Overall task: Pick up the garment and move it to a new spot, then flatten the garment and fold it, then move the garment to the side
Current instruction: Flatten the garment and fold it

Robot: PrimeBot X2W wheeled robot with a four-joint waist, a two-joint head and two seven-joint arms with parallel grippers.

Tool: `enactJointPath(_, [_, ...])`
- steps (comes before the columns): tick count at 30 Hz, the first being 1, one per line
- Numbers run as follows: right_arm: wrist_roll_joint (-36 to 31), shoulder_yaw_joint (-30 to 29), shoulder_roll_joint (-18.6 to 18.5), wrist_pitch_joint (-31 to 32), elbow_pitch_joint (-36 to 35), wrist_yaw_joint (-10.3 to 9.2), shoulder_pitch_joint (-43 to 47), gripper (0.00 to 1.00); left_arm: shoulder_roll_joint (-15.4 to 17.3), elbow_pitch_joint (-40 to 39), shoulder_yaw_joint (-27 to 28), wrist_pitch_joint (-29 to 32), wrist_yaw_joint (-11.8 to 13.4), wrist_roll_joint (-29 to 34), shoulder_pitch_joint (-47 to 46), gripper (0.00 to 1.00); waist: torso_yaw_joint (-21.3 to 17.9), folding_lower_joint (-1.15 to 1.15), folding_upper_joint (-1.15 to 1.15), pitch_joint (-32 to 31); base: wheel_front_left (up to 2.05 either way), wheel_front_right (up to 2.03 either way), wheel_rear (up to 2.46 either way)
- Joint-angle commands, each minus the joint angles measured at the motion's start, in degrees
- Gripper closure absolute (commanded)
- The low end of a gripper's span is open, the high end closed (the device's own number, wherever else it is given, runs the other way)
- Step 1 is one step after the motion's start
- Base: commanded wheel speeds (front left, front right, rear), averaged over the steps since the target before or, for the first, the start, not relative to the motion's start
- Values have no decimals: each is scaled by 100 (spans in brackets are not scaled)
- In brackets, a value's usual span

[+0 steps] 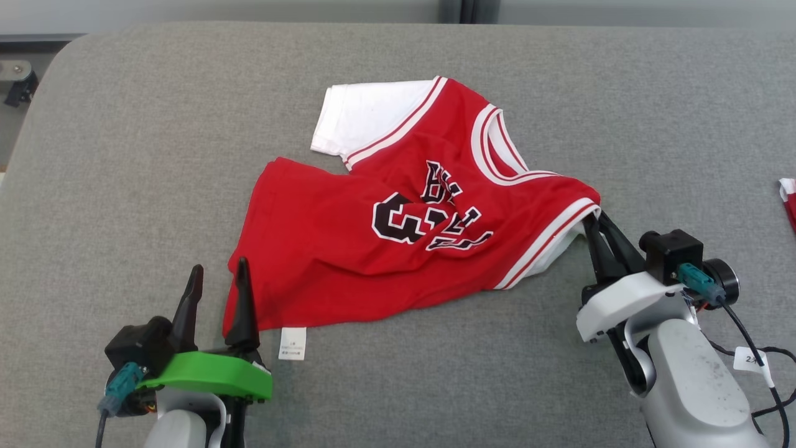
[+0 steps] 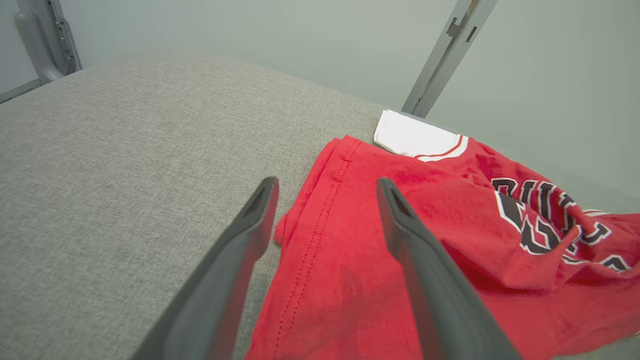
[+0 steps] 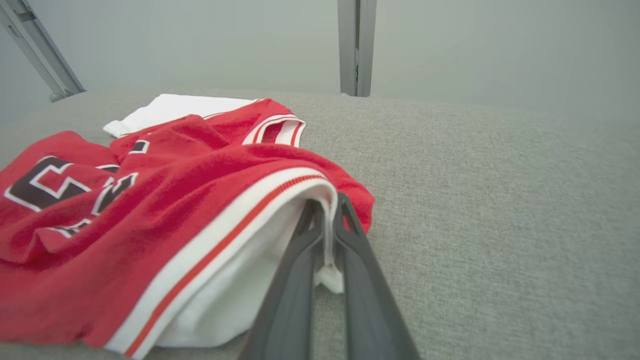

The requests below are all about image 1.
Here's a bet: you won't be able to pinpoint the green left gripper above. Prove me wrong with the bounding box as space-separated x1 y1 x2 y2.
135 256 274 403

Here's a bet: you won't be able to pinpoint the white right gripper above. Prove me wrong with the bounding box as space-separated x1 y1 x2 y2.
575 210 686 344

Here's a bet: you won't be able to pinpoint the red and white basketball jersey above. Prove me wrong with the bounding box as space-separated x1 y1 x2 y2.
221 75 603 361

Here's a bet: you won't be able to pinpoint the red shorts with white stripe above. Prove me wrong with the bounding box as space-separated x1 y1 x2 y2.
778 177 796 235

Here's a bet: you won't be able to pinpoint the black metal caster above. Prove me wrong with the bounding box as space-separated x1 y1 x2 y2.
0 58 40 108

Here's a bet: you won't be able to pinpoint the left cable with teal plug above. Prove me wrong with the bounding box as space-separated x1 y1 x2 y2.
95 363 146 448

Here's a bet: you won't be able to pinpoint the white cable label tag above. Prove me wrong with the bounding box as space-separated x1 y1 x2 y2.
733 345 775 388

